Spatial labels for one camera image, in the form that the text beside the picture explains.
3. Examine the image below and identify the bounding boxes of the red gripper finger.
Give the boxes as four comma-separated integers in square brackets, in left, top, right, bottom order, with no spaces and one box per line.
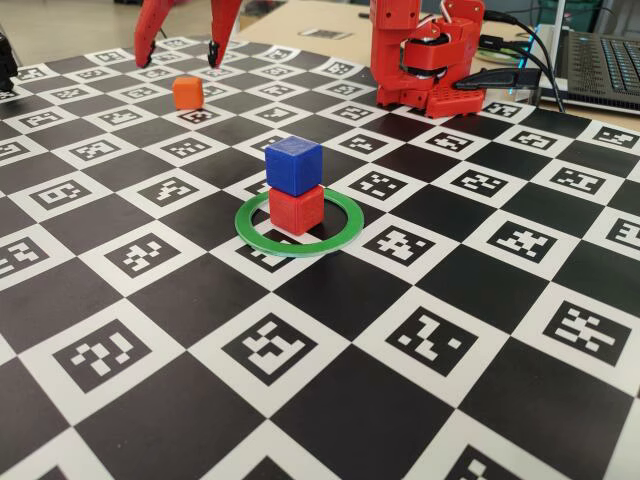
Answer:
[207,0,246,69]
[133,0,176,70]

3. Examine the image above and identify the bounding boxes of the orange cube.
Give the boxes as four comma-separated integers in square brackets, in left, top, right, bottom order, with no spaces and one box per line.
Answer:
[172,76,205,111]

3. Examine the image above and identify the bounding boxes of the blue cube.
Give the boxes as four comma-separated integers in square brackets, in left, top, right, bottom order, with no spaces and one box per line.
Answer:
[264,135,322,197]

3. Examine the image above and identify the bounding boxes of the red cube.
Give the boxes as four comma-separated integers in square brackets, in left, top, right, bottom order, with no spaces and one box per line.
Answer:
[268,185,325,235]

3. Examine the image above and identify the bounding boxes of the black object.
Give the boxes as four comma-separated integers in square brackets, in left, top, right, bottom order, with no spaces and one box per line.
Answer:
[0,32,19,101]

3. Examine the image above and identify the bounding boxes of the black white marker mat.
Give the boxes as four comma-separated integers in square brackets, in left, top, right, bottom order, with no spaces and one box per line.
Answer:
[0,33,640,480]

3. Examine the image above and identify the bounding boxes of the large black connector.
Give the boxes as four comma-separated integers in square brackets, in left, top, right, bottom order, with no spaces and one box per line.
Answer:
[452,68,542,92]

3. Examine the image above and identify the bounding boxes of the dark laptop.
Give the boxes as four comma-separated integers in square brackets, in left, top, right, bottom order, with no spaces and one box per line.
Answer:
[529,0,640,112]

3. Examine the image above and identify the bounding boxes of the green flat ring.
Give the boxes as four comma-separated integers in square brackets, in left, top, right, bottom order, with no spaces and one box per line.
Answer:
[234,188,367,260]

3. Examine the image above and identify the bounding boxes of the black cable with plug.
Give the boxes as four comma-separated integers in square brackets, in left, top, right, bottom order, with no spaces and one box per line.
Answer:
[477,35,552,82]

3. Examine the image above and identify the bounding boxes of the thin black cable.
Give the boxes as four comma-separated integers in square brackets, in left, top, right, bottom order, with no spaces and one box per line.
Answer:
[482,10,566,114]

